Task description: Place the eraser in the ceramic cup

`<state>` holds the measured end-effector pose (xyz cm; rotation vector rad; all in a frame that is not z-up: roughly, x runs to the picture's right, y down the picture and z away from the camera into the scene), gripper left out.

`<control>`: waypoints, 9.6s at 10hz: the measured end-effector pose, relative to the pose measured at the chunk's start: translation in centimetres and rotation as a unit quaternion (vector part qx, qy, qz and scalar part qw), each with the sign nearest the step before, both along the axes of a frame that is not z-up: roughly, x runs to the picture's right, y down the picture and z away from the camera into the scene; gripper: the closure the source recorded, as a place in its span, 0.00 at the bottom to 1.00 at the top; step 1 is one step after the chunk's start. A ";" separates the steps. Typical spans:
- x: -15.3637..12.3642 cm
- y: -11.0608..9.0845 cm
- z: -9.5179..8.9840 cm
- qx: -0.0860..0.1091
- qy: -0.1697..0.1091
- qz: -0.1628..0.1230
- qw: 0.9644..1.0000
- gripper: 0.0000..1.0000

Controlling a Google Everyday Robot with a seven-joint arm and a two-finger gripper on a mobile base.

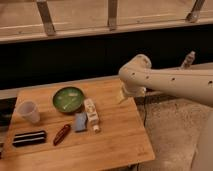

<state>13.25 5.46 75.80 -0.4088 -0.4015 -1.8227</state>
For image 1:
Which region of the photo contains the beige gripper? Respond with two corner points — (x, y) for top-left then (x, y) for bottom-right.
(117, 85), (146, 104)

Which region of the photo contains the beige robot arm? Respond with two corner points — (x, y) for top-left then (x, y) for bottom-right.
(118, 54), (213, 171)

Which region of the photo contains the green ceramic bowl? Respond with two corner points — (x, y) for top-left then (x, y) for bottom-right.
(52, 87), (85, 113)

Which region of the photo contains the translucent plastic cup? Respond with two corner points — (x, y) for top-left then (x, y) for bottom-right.
(16, 101), (40, 124)

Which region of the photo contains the blue sponge block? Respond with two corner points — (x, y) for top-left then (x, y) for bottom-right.
(73, 112), (87, 132)

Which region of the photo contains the clear plastic bottle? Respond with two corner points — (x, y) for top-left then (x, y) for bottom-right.
(180, 51), (195, 69)

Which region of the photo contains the middle metal bracket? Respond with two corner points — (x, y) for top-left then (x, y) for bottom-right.
(107, 0), (118, 31)

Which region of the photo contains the metal bracket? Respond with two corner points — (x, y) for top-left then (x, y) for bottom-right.
(186, 0), (205, 23)
(36, 0), (56, 36)
(107, 0), (118, 31)

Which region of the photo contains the right metal bracket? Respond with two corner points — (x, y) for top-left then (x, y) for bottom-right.
(186, 0), (205, 23)

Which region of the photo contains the left metal bracket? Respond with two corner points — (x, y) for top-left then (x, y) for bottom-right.
(36, 0), (56, 36)

